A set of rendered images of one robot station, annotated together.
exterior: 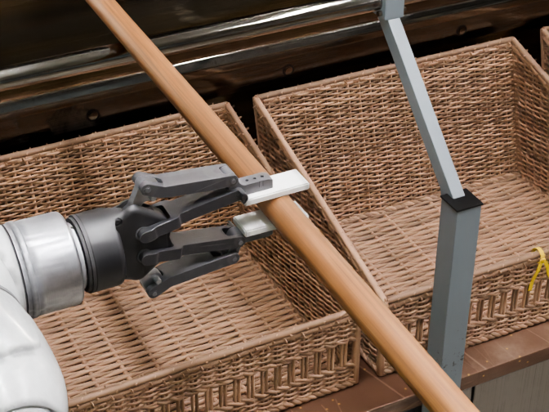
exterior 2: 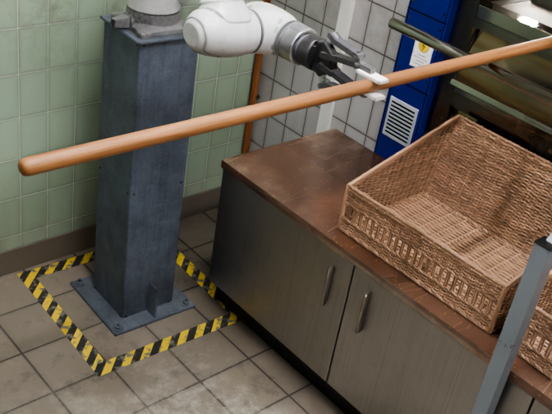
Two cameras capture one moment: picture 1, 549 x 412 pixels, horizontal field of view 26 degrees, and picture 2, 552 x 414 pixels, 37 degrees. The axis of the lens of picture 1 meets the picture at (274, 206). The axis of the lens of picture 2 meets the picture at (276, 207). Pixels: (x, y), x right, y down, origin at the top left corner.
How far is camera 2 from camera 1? 1.52 m
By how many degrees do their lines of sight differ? 58
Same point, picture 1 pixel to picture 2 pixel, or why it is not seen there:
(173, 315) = (489, 259)
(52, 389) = (210, 27)
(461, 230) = (534, 256)
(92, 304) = (477, 232)
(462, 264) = (528, 281)
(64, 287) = (285, 46)
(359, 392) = (482, 335)
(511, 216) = not seen: outside the picture
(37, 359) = (218, 20)
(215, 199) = (347, 60)
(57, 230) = (300, 29)
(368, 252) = not seen: outside the picture
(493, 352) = not seen: outside the picture
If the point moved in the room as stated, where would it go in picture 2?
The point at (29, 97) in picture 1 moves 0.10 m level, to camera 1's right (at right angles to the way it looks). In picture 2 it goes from (518, 112) to (536, 128)
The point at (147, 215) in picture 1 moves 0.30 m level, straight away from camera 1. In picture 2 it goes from (326, 48) to (441, 46)
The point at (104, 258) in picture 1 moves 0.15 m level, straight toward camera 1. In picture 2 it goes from (301, 48) to (239, 49)
